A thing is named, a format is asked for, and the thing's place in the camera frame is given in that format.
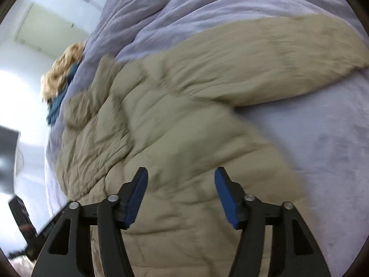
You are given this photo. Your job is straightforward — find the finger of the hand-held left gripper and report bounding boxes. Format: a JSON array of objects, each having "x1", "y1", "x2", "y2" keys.
[{"x1": 36, "y1": 201, "x2": 71, "y2": 240}]

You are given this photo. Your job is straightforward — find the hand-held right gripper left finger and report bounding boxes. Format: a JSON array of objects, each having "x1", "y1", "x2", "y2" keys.
[{"x1": 32, "y1": 167, "x2": 149, "y2": 277}]

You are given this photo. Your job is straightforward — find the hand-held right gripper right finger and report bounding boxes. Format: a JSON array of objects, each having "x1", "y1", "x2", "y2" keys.
[{"x1": 214, "y1": 166, "x2": 332, "y2": 277}]

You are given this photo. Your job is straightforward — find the beige puffer jacket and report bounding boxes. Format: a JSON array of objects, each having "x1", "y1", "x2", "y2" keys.
[{"x1": 56, "y1": 14, "x2": 369, "y2": 277}]

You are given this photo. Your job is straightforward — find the dark flat screen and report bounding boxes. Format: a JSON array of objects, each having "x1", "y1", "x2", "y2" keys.
[{"x1": 0, "y1": 125, "x2": 21, "y2": 194}]

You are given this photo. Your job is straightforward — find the teal cloth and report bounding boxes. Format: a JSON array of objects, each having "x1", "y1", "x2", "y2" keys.
[{"x1": 46, "y1": 63, "x2": 80, "y2": 126}]

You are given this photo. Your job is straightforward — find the tan fluffy cloth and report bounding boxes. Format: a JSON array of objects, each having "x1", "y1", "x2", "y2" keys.
[{"x1": 40, "y1": 42, "x2": 87, "y2": 102}]

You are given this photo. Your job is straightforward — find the cream door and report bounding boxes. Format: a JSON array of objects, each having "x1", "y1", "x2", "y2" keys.
[{"x1": 14, "y1": 2, "x2": 90, "y2": 62}]

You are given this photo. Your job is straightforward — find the lavender plush blanket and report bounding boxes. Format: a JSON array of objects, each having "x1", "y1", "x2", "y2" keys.
[{"x1": 43, "y1": 0, "x2": 369, "y2": 277}]

